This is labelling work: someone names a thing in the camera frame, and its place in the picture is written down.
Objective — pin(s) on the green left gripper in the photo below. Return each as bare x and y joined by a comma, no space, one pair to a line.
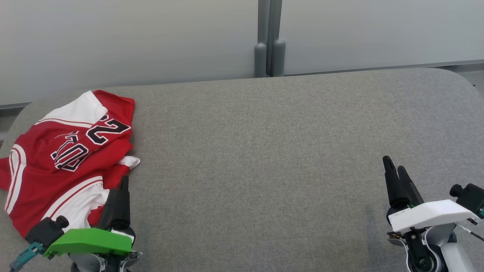
90,241

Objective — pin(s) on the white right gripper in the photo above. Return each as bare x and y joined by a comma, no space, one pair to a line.
431,215

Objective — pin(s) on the red jersey number 23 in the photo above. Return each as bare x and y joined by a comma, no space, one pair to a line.
56,162

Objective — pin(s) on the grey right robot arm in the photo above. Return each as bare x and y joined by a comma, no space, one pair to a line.
427,249

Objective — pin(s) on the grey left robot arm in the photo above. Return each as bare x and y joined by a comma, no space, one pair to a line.
92,262

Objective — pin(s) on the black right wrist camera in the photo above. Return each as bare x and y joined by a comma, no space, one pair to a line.
470,194

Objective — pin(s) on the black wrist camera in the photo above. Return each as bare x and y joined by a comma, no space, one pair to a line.
470,194
45,231

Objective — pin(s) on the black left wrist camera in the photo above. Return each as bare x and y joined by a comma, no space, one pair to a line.
45,231

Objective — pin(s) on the teal left camera connector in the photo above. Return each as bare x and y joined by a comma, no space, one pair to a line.
24,257

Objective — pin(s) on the grey partition base rail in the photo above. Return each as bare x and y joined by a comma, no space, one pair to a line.
378,67
15,105

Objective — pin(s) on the grey round partition post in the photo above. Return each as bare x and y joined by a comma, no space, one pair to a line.
260,60
278,58

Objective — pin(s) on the grey partition upright frame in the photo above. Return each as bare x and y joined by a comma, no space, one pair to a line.
269,22

